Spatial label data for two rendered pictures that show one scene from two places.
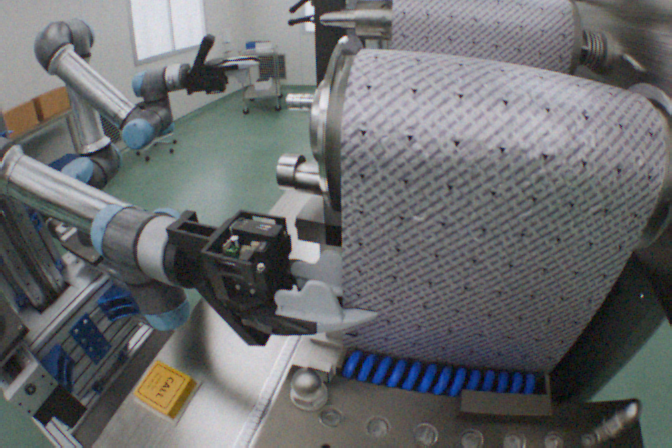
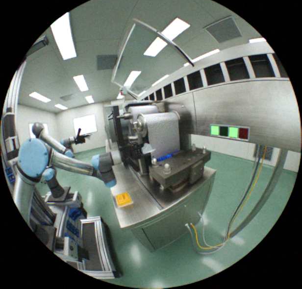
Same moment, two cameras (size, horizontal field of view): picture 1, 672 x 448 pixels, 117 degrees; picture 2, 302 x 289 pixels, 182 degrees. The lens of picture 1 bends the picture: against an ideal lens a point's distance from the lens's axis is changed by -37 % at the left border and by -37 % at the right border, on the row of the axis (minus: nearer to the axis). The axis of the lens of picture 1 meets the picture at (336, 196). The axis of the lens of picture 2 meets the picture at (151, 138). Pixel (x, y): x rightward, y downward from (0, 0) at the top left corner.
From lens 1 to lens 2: 41 cm
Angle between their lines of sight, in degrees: 44
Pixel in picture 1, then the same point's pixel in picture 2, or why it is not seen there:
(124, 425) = (122, 213)
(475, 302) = (165, 140)
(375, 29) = (128, 117)
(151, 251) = (116, 155)
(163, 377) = (121, 196)
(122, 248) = (107, 158)
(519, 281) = (168, 135)
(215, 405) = (136, 194)
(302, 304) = (147, 150)
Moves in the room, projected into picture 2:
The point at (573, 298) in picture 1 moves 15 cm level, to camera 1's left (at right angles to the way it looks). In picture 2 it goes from (175, 135) to (162, 141)
